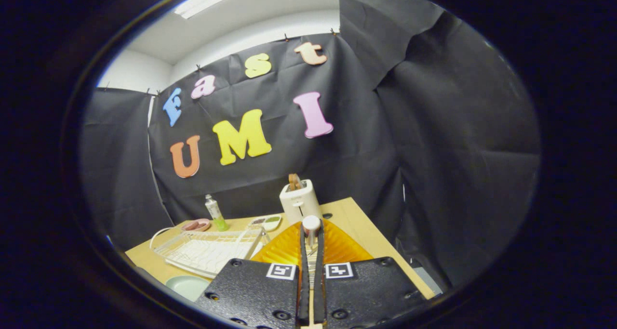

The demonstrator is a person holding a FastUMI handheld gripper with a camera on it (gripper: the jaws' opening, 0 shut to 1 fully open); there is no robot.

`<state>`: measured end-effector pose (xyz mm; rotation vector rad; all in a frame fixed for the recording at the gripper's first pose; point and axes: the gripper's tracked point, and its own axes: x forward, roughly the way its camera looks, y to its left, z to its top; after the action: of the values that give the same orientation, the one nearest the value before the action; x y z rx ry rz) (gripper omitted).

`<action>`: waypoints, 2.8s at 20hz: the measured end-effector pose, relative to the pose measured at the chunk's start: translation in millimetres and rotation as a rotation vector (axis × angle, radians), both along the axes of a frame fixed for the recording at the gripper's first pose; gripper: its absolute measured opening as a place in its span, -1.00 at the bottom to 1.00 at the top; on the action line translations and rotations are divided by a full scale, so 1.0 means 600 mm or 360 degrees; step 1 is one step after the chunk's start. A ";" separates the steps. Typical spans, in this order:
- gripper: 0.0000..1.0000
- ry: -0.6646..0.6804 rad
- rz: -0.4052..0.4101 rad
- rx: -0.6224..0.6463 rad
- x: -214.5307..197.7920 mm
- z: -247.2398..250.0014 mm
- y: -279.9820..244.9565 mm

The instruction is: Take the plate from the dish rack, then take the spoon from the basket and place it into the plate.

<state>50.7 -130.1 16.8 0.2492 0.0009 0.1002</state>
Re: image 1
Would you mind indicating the cream toaster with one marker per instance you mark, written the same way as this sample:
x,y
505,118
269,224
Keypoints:
x,y
299,203

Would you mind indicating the white dish rack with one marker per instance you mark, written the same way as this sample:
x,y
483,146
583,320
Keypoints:
x,y
207,252

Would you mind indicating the white divided snack dish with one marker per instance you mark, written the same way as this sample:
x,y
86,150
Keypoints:
x,y
266,221

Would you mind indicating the pale green plate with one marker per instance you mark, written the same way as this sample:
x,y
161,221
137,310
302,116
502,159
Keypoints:
x,y
185,285

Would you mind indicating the clear bottle green liquid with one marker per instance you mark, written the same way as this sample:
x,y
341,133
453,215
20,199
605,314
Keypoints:
x,y
216,213

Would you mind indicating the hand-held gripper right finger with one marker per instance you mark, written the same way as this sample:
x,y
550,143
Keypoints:
x,y
319,281

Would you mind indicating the brown bread slice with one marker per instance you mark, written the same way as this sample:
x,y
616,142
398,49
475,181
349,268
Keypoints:
x,y
294,182

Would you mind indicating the small pink plate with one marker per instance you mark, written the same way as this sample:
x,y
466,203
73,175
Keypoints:
x,y
195,225

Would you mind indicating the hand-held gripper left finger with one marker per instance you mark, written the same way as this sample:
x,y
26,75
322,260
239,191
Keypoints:
x,y
303,281

